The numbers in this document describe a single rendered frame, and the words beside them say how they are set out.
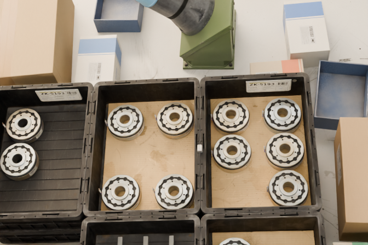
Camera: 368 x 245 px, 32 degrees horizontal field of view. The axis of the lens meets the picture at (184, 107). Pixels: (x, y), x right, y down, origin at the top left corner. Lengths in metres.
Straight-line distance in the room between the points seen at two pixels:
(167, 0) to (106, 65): 0.29
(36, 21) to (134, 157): 0.55
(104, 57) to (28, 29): 0.25
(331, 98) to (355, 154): 0.30
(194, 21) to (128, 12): 0.35
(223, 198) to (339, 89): 0.54
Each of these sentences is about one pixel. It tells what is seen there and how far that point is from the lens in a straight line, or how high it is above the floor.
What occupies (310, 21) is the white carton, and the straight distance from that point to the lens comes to 2.05.
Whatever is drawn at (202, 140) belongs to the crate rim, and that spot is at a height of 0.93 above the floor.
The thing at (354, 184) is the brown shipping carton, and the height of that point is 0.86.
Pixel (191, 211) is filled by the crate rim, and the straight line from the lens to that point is 1.61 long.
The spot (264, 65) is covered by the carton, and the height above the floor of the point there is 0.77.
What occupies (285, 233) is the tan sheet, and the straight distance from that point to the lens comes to 1.69.
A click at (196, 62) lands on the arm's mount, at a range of 2.04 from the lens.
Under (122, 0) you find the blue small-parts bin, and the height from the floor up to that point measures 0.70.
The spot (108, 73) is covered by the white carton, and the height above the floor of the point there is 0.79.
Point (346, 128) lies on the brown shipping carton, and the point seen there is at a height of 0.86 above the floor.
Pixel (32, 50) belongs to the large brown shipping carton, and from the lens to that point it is 1.98.
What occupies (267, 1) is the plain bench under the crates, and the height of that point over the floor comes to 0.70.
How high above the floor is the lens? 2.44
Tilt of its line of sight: 61 degrees down
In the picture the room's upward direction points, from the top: 12 degrees counter-clockwise
